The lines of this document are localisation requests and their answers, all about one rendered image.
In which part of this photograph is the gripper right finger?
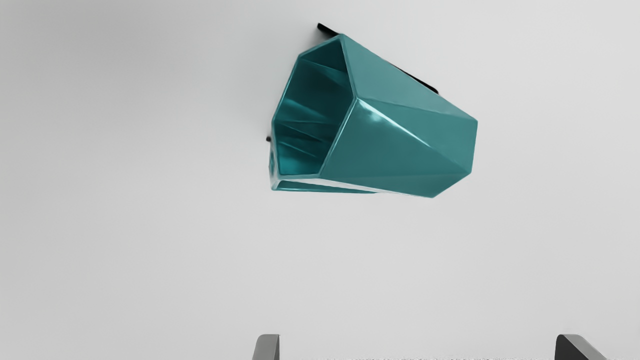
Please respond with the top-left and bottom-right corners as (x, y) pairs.
(555, 334), (609, 360)

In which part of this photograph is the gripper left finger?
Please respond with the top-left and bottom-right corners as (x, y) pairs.
(252, 334), (281, 360)

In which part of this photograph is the teal faceted mug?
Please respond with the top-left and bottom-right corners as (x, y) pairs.
(269, 33), (479, 199)

